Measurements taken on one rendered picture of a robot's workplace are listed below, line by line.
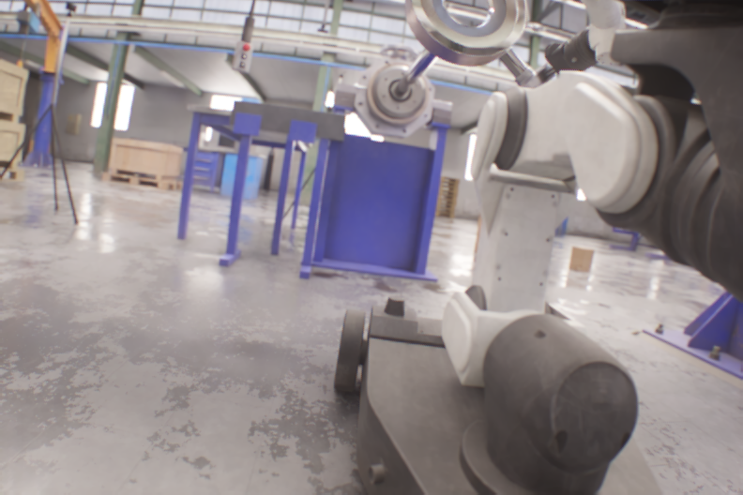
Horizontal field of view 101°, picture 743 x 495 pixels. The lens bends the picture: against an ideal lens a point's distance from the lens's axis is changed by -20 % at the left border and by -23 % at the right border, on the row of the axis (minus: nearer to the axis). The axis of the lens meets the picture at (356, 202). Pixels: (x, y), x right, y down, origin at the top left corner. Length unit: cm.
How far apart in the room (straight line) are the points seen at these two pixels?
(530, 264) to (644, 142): 41
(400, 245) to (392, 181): 41
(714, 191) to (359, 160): 225
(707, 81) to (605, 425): 33
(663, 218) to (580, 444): 25
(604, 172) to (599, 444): 28
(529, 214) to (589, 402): 34
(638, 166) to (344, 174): 220
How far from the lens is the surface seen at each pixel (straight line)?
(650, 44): 36
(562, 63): 110
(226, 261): 201
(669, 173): 31
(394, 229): 247
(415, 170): 249
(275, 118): 207
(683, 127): 33
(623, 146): 32
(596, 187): 34
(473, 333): 58
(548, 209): 69
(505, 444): 50
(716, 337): 210
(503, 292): 67
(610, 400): 47
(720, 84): 30
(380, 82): 224
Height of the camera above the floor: 49
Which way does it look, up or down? 2 degrees down
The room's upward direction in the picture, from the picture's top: 9 degrees clockwise
